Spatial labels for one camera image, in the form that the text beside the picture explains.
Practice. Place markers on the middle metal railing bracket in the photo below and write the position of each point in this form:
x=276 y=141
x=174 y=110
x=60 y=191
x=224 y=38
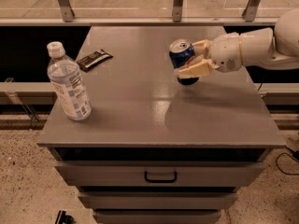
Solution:
x=177 y=10

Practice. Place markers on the grey drawer cabinet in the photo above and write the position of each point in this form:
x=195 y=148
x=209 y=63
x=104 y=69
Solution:
x=214 y=133

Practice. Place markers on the blue pepsi can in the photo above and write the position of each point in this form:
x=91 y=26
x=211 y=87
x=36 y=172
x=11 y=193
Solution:
x=180 y=51

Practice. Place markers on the dark snack bar wrapper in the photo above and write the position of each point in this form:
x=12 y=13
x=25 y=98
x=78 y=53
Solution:
x=90 y=61

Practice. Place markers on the black object on floor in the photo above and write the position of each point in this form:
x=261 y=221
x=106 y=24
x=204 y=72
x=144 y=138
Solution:
x=64 y=218

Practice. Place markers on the left metal railing bracket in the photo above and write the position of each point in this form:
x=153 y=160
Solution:
x=66 y=10

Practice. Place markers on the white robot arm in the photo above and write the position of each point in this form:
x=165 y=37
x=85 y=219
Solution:
x=269 y=48

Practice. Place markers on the black drawer handle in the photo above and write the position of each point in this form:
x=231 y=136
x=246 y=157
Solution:
x=160 y=178

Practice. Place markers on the clear plastic water bottle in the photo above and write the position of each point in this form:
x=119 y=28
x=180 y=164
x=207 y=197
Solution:
x=66 y=79

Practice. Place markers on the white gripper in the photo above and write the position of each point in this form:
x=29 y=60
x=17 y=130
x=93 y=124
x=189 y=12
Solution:
x=224 y=52

